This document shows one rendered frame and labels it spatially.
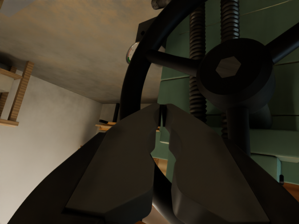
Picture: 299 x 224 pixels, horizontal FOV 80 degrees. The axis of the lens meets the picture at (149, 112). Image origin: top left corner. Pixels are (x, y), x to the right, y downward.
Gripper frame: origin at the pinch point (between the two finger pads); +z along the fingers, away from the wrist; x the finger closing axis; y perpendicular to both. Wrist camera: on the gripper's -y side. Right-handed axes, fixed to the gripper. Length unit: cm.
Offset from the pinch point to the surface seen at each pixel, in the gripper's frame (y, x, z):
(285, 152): 7.4, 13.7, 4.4
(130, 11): -1, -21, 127
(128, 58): 6.2, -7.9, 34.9
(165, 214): 10.0, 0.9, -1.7
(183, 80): 9.0, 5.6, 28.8
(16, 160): 208, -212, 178
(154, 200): 9.8, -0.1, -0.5
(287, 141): 6.4, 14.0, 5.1
